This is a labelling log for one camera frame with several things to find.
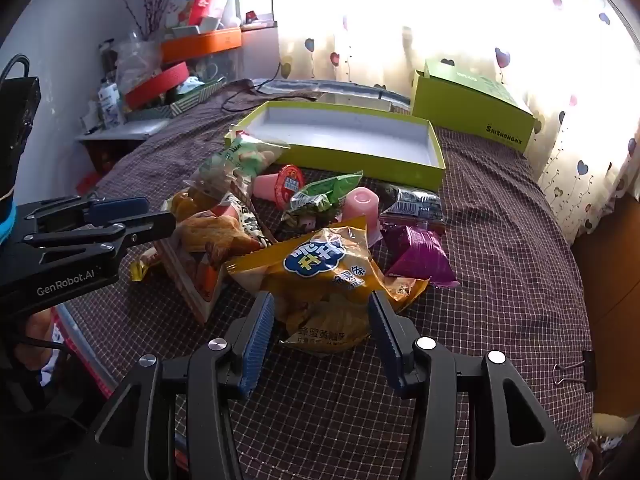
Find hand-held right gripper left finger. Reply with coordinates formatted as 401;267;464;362
65;290;277;480

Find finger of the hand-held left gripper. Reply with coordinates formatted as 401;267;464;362
25;211;177;261
22;196;150;233

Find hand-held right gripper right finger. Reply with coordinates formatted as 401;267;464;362
367;290;581;480

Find orange egg yolk packet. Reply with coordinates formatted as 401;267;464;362
162;186;216;221

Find golden candy bar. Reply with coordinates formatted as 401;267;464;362
130;255;166;282

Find orange fried snack packet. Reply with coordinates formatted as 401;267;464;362
155;195;273;323

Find purple snack packet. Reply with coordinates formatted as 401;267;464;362
382;224;461;288

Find yellow chip bag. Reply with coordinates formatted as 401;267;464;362
225;216;430;356

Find clear bag of green snacks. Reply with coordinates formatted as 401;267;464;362
184;127;291;201

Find pink jelly cup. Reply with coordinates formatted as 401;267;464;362
341;187;383;248
251;165;307;208

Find dark seaweed snack bag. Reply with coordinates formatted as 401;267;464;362
380;183;446;233

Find green snack packet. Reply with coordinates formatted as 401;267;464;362
281;170;364;226

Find shallow green cardboard tray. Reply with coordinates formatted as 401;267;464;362
223;100;447;192

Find person's left hand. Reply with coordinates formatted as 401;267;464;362
24;307;55;356

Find white side shelf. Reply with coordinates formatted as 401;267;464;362
75;119;171;143

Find white pump bottle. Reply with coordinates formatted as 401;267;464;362
97;42;122;126

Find red round lid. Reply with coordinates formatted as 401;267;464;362
124;62;190;110

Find green striped paper box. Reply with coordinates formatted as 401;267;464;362
125;77;226;121

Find clear plastic bag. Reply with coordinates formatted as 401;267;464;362
115;30;163;93

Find clear storage box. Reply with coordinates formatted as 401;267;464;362
187;45;241;83

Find orange flat box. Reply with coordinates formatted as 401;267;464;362
160;27;243;66

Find white paper box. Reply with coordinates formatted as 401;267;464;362
170;15;221;38

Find blue striped cloth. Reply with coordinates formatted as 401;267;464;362
250;77;416;111

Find black binder clip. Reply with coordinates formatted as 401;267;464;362
552;350;598;393

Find purple dried flower branches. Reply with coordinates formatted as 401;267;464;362
112;0;173;41

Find green cardboard box with lid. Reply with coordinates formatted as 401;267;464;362
410;58;537;153

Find heart print curtain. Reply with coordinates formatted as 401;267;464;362
272;0;640;246

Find thin black charging cable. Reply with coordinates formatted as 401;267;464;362
222;79;321;113

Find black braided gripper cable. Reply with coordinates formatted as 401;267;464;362
0;55;31;81

